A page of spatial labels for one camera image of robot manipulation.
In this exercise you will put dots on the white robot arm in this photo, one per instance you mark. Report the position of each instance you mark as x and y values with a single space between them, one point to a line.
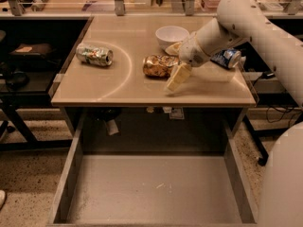
239 21

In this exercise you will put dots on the open grey top drawer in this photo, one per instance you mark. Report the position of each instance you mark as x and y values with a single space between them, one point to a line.
156 172

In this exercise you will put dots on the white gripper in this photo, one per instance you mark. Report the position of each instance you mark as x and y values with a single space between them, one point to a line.
193 51

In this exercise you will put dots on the beige cabinet counter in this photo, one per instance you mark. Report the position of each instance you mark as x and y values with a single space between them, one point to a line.
132 38

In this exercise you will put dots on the white ceramic bowl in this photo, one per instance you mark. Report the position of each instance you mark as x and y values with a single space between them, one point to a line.
168 35

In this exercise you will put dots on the blue soda can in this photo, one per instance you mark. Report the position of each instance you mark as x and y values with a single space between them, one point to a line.
227 58

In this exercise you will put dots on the crushed green soda can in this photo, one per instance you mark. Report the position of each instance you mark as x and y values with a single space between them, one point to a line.
90 54

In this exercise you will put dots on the crushed orange soda can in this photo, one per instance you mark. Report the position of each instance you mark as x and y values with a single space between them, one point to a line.
159 66

